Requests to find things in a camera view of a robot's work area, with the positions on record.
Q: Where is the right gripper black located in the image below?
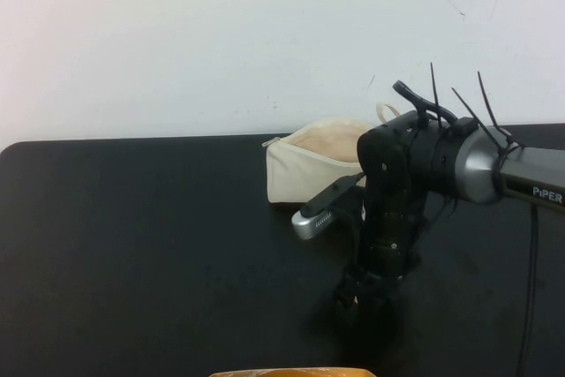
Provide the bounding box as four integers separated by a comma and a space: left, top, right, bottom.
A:
331, 173, 428, 313

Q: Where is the beige canvas pencil case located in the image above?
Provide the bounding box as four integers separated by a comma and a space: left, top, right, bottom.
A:
261, 102, 376, 207

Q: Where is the orange yellow object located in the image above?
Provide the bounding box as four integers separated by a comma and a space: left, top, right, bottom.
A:
208, 366, 377, 377

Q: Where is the black table mat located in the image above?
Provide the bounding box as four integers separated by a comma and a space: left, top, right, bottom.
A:
0, 123, 565, 377

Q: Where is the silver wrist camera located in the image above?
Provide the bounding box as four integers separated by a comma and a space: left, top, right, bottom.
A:
290, 173, 368, 242

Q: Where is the thin black hanging cable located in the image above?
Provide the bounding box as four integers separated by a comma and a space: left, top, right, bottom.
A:
520, 204, 543, 377

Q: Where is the black camera cable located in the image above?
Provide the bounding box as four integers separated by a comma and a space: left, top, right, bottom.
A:
391, 79, 458, 124

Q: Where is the black cable tie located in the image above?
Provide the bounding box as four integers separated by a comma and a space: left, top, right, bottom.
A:
429, 62, 446, 130
477, 70, 526, 162
450, 87, 513, 153

